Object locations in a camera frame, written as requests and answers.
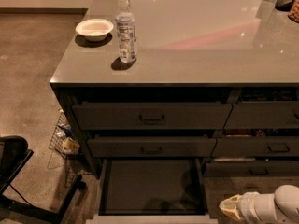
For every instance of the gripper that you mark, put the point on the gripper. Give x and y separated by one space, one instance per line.
247 206

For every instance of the drawer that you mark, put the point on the drawer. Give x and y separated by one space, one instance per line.
264 115
252 168
236 147
146 116
151 146
151 191

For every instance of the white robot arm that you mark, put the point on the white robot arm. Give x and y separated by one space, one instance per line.
279 207

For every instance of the dark drawer cabinet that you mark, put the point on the dark drawer cabinet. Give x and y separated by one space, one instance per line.
188 51

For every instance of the snack packet on counter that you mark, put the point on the snack packet on counter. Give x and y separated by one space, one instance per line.
294 12

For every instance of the clear plastic water bottle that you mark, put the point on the clear plastic water bottle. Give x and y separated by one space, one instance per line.
125 26

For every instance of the white bowl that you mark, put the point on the white bowl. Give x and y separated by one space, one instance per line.
94 30

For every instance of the wire basket with items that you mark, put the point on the wire basket with items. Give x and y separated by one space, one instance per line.
58 159

